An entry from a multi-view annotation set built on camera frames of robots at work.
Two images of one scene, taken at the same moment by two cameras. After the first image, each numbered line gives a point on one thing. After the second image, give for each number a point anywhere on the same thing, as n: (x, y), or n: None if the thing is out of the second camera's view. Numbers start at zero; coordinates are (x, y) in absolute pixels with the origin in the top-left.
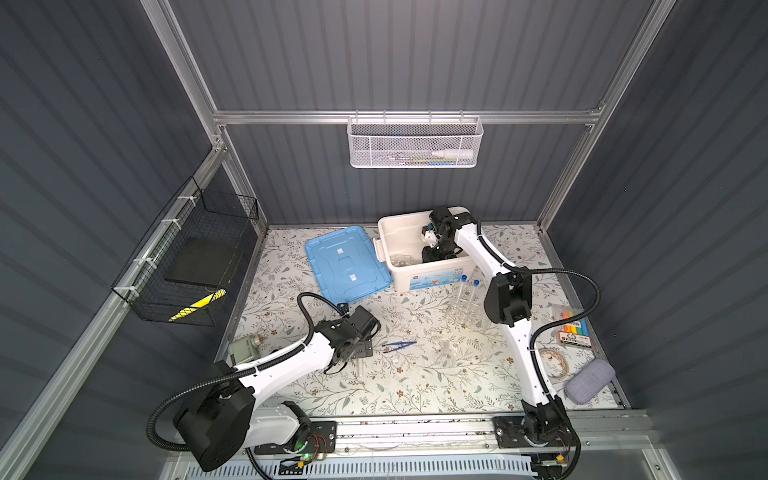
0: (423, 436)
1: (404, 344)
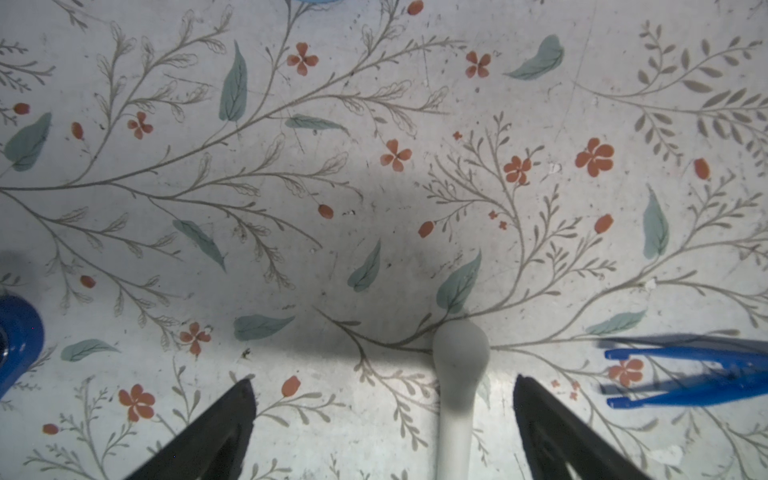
0: None
1: (748, 379)
